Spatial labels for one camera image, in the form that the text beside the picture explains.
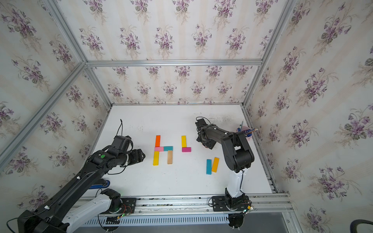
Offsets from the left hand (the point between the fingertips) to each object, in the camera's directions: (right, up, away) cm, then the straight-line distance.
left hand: (142, 158), depth 78 cm
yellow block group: (+5, -4, +13) cm, 14 cm away
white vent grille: (+9, -28, -8) cm, 30 cm away
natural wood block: (+14, -3, +13) cm, 19 cm away
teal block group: (+12, +2, +15) cm, 20 cm away
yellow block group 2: (+22, +6, +20) cm, 31 cm away
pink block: (+6, +2, +16) cm, 17 cm away
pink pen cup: (+63, +16, +15) cm, 67 cm away
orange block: (+5, +6, +20) cm, 21 cm away
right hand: (+38, +5, +20) cm, 43 cm away
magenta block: (+24, +1, +17) cm, 29 cm away
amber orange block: (+42, -7, +10) cm, 44 cm away
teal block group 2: (+38, -8, +8) cm, 40 cm away
